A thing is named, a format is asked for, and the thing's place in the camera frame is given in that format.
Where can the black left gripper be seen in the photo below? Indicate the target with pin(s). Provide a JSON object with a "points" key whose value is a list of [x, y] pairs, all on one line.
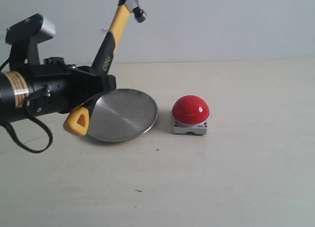
{"points": [[56, 87]]}

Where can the yellow black claw hammer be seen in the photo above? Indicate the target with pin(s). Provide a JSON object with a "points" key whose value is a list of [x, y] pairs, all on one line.
{"points": [[77, 121]]}

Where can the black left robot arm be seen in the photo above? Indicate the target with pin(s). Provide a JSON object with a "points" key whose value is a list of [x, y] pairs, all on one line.
{"points": [[13, 91]]}

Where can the red dome push button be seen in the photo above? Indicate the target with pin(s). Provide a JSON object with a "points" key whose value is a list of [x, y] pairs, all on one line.
{"points": [[190, 115]]}

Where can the round steel plate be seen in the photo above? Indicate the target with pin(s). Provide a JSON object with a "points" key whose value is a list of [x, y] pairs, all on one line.
{"points": [[121, 115]]}

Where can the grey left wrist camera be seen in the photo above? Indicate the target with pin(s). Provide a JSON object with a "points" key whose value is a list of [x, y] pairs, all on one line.
{"points": [[35, 26]]}

